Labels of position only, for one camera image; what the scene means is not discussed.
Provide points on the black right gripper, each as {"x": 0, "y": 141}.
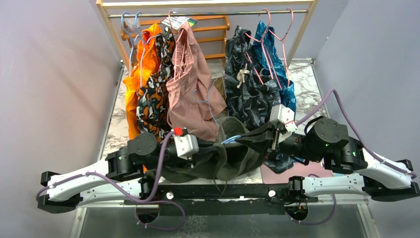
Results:
{"x": 269, "y": 137}

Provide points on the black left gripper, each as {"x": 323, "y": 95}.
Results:
{"x": 205, "y": 147}

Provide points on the olive green shorts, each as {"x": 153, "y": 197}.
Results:
{"x": 240, "y": 158}

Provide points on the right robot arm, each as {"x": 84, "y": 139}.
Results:
{"x": 357, "y": 171}

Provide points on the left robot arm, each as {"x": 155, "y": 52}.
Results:
{"x": 132, "y": 172}

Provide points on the dusty pink shorts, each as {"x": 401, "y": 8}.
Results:
{"x": 194, "y": 102}

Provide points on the black shark print shorts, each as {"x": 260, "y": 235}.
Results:
{"x": 250, "y": 92}

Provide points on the orange black camo shorts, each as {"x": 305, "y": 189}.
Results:
{"x": 153, "y": 102}

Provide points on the pink hanger on pink shorts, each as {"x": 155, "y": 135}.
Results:
{"x": 179, "y": 51}

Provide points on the blue shark print shorts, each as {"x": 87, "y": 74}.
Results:
{"x": 287, "y": 95}

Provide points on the blue hanger on orange shorts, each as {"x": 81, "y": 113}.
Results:
{"x": 132, "y": 56}

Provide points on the pink mat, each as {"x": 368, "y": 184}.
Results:
{"x": 269, "y": 177}

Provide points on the metal hanging rod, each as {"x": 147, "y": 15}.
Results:
{"x": 206, "y": 13}

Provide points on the colourful marker box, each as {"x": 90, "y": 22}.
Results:
{"x": 174, "y": 21}

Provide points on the wooden ladder shelf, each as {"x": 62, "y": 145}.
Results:
{"x": 209, "y": 31}

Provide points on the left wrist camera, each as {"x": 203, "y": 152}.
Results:
{"x": 186, "y": 144}

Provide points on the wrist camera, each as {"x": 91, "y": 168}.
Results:
{"x": 281, "y": 114}
{"x": 186, "y": 144}

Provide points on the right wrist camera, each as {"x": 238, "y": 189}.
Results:
{"x": 281, "y": 114}

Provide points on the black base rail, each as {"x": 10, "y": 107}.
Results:
{"x": 232, "y": 199}

